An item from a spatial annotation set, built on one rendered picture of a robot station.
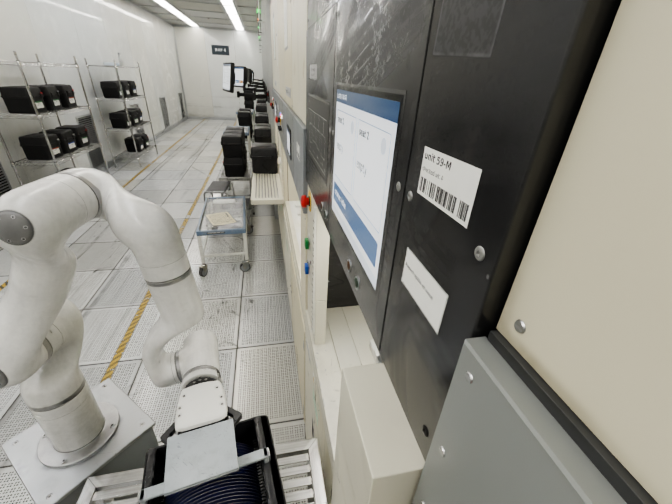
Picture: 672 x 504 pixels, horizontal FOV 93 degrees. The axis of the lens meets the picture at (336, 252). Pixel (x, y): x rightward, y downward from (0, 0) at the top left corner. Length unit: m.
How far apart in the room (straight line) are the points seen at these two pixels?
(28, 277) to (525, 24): 0.83
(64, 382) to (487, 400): 1.00
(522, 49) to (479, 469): 0.23
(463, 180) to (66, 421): 1.10
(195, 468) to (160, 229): 0.43
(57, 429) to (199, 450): 0.53
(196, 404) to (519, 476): 0.67
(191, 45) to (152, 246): 13.77
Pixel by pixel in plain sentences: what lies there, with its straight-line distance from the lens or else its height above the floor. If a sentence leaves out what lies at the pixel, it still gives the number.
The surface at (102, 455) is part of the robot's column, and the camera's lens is 1.21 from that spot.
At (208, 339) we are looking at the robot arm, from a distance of 0.91.
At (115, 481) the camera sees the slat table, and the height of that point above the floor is 0.76.
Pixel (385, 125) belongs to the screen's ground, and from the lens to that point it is 0.36.
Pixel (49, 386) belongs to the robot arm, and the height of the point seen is 1.01.
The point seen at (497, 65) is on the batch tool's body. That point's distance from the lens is 0.21.
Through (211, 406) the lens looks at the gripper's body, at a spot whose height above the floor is 1.08.
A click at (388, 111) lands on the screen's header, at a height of 1.67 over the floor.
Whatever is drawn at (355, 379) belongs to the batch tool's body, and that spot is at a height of 1.40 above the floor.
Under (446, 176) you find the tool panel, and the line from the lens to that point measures 0.24.
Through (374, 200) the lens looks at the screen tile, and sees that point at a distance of 0.38.
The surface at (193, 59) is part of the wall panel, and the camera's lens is 14.35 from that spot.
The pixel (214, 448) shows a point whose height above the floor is 1.08.
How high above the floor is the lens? 1.70
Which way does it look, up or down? 29 degrees down
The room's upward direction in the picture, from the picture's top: 3 degrees clockwise
